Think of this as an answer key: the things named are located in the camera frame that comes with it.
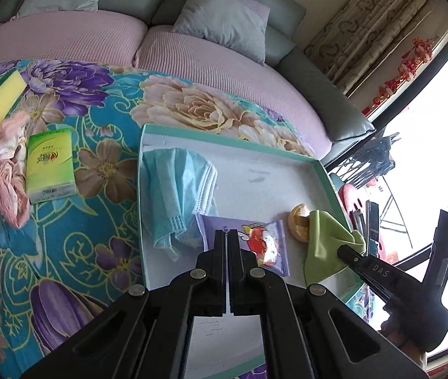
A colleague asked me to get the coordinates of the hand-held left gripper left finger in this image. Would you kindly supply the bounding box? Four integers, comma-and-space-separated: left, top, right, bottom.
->
21, 229, 227, 379

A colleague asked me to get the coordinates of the red plastic stool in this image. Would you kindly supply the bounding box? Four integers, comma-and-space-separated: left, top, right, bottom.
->
338, 183, 367, 222

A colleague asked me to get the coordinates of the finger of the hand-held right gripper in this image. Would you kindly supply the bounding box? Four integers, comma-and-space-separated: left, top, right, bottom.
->
337, 245, 370, 276

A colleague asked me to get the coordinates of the purple snack packet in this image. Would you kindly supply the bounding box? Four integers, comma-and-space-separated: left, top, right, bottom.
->
195, 213, 291, 277

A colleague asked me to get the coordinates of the red hanging decoration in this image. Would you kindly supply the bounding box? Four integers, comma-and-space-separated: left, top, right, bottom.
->
360, 37, 439, 117

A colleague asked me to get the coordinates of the person's right hand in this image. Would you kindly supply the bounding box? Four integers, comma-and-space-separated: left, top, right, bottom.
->
382, 318, 427, 369

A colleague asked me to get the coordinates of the green cloth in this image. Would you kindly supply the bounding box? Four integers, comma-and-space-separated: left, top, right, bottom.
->
303, 210, 367, 287

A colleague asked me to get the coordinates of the patterned beige curtain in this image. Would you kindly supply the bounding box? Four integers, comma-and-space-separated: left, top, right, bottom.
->
305, 0, 448, 95

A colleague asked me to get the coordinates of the grey pillow with lilac band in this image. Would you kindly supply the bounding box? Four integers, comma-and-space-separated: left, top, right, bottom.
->
172, 0, 271, 66

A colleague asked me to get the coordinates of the black drying rack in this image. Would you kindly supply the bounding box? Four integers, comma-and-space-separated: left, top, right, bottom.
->
326, 132, 410, 230

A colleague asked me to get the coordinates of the teal and white box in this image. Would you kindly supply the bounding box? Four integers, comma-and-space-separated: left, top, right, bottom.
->
138, 123, 362, 369

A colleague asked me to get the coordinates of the pink cloth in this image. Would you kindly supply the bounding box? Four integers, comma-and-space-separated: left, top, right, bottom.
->
0, 111, 31, 228

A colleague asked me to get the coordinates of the yellow squishy toy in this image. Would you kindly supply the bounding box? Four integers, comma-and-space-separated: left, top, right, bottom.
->
289, 203, 311, 242

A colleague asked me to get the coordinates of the blue face mask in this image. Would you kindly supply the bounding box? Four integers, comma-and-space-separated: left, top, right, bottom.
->
142, 148, 218, 261

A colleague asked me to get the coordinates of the green tissue packet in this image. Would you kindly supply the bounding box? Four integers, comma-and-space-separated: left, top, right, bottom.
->
26, 128, 76, 205

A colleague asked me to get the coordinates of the pink knit seat cushion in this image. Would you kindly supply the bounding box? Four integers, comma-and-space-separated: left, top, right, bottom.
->
133, 25, 333, 156
0, 11, 148, 68

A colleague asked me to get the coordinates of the grey-green sofa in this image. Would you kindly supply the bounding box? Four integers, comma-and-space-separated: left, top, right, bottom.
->
0, 0, 376, 143

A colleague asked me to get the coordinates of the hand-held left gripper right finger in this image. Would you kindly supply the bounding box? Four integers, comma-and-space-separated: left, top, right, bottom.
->
228, 230, 427, 379

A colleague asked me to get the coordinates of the floral blanket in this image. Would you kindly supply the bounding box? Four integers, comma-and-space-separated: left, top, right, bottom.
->
0, 59, 382, 379

